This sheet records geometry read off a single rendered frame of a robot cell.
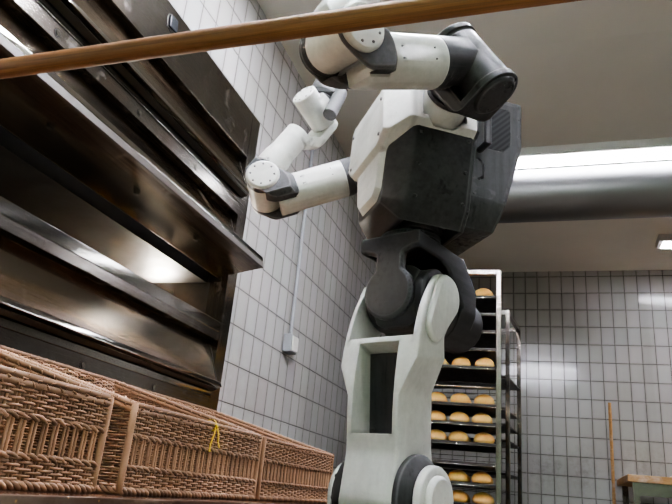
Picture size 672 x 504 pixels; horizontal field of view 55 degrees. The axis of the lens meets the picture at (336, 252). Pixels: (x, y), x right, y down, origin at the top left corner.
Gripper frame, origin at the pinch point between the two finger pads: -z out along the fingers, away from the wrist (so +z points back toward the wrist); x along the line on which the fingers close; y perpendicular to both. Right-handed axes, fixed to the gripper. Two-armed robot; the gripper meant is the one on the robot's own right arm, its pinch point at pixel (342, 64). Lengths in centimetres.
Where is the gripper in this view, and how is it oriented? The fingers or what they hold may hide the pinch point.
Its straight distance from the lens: 185.0
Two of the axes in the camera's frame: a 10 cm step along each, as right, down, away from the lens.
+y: -9.5, -1.1, 3.0
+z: -2.9, 7.2, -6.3
